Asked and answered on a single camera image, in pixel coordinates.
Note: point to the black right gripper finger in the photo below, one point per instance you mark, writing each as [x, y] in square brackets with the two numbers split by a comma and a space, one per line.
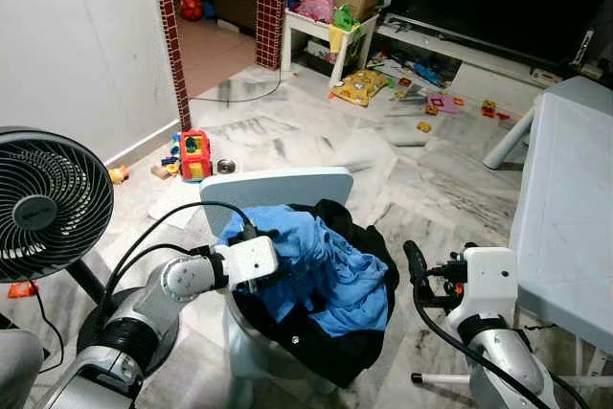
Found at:
[416, 261]

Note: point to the grey folding table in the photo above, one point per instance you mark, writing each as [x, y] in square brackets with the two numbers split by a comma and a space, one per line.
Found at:
[565, 217]

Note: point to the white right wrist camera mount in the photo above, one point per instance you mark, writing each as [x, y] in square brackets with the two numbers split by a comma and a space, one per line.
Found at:
[490, 280]

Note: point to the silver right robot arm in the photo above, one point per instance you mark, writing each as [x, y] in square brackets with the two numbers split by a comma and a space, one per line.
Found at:
[503, 361]

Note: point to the pink flat toy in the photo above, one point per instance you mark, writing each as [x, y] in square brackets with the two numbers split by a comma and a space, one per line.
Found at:
[442, 103]

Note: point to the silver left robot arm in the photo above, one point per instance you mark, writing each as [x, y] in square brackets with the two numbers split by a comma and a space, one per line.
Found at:
[124, 332]

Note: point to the red ball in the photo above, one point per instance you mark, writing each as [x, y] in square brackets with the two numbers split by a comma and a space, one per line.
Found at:
[192, 9]

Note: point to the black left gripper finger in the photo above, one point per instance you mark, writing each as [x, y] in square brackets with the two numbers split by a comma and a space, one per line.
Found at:
[268, 284]
[266, 233]

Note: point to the red toy house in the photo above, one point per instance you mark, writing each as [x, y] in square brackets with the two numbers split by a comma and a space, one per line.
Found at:
[194, 155]

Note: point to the yellow printed bag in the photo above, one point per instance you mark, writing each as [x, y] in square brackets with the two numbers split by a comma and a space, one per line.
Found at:
[359, 88]

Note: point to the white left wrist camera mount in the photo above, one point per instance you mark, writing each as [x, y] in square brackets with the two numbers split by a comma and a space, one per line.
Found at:
[251, 258]

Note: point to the pink bag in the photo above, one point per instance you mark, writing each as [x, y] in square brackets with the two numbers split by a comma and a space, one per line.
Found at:
[314, 5]

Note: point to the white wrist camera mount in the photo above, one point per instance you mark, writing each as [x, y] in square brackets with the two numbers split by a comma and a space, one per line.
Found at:
[251, 258]
[490, 280]

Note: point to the white television console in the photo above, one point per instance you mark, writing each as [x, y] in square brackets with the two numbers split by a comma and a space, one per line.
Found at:
[479, 62]

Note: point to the blue shirt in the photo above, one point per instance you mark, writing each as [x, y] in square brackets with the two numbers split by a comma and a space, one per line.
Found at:
[326, 265]

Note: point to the white small shelf table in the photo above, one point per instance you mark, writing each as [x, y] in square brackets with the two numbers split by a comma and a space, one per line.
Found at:
[306, 21]

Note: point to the black floor fan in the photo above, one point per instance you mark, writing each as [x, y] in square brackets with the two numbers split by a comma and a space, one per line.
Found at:
[48, 198]

